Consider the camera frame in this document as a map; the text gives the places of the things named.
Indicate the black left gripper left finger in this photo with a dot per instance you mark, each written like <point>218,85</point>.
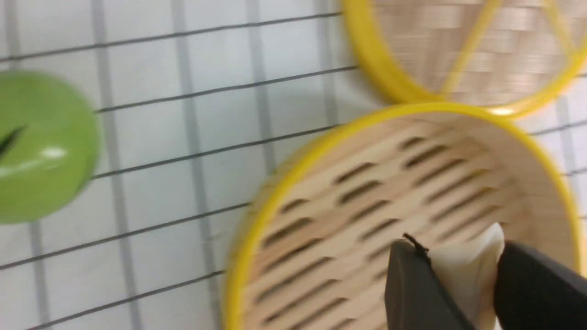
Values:
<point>414,298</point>

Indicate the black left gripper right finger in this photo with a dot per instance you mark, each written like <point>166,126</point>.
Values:
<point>534,292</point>

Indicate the white dumpling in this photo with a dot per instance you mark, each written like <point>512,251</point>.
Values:
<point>468,271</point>

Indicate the bamboo steamer tray yellow rim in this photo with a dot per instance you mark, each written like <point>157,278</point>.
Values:
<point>314,248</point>

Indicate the woven bamboo steamer lid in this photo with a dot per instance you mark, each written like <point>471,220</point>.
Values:
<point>509,57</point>

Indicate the white black grid tablecloth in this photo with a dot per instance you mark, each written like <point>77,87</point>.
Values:
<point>199,102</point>

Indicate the green watermelon toy ball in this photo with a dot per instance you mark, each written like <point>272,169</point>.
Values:
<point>50,144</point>

